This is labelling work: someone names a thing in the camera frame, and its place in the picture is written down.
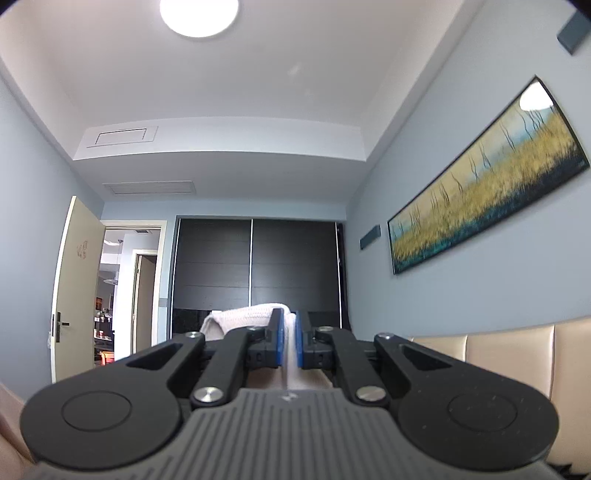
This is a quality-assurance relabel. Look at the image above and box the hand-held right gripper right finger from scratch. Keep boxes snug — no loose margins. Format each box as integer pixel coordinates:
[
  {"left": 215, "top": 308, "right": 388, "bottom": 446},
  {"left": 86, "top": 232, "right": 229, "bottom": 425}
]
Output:
[{"left": 295, "top": 310, "right": 455, "bottom": 408}]

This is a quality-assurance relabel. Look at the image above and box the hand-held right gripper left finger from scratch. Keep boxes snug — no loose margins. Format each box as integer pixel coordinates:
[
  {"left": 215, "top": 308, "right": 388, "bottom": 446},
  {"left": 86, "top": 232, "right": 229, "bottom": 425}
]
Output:
[{"left": 124, "top": 308, "right": 284, "bottom": 408}]

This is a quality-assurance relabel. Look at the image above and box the cream knit garment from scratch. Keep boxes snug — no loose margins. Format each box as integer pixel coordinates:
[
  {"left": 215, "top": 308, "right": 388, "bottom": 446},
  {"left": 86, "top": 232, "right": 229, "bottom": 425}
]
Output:
[{"left": 201, "top": 302, "right": 333, "bottom": 391}]

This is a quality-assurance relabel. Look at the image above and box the person's left forearm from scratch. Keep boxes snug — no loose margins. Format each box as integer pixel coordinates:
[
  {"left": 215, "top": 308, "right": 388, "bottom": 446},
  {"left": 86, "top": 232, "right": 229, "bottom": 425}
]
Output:
[{"left": 0, "top": 382, "right": 35, "bottom": 464}]

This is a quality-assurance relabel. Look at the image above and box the dark sliding door wardrobe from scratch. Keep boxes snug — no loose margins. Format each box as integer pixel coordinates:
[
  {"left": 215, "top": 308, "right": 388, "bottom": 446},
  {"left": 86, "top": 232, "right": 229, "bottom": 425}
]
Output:
[{"left": 172, "top": 217, "right": 349, "bottom": 344}]

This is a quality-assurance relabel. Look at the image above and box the ceiling air vent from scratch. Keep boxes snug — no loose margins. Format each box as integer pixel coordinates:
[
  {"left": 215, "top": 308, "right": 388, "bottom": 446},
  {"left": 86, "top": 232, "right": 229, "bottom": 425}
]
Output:
[{"left": 102, "top": 180, "right": 197, "bottom": 195}]

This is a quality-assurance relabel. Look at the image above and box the beige door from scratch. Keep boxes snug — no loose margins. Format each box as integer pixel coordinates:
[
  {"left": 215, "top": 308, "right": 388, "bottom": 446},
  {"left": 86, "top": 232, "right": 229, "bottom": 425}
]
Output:
[{"left": 50, "top": 195, "right": 105, "bottom": 384}]

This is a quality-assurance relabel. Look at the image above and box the beige padded headboard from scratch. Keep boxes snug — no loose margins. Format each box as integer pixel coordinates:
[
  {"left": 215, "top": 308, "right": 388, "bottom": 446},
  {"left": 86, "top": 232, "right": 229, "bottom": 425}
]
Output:
[{"left": 409, "top": 315, "right": 591, "bottom": 472}]

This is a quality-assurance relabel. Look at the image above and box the framed reed landscape painting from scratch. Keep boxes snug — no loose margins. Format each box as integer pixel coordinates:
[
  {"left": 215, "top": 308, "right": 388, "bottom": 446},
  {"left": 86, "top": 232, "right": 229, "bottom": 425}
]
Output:
[{"left": 387, "top": 75, "right": 591, "bottom": 276}]

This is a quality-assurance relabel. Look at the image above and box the white ceiling access hatch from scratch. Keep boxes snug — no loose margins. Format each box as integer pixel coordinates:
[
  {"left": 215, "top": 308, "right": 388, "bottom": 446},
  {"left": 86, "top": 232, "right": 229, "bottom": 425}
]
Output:
[{"left": 85, "top": 126, "right": 158, "bottom": 149}]

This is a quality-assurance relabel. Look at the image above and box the round ceiling light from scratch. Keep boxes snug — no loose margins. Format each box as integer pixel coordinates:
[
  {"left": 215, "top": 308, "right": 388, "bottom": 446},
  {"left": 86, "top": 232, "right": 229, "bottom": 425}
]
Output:
[{"left": 159, "top": 0, "right": 240, "bottom": 40}]

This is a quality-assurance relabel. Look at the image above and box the black hanging strap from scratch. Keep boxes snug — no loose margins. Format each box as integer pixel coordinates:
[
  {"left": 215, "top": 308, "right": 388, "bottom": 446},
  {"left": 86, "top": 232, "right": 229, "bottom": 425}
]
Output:
[{"left": 335, "top": 222, "right": 352, "bottom": 333}]

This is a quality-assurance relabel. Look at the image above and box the grey wall box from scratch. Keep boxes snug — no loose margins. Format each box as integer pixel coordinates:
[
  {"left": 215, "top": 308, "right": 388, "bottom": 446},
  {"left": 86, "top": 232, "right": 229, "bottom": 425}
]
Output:
[
  {"left": 359, "top": 224, "right": 382, "bottom": 251},
  {"left": 556, "top": 9, "right": 591, "bottom": 56}
]

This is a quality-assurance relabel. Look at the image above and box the white door frame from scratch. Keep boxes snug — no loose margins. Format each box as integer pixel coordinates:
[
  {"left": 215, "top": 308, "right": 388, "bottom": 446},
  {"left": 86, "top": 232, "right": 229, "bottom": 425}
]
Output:
[{"left": 95, "top": 220, "right": 168, "bottom": 365}]

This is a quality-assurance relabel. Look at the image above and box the black door handle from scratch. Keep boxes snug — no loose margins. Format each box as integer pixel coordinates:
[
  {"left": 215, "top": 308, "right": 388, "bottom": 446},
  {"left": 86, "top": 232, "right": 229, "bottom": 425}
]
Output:
[{"left": 52, "top": 313, "right": 71, "bottom": 343}]

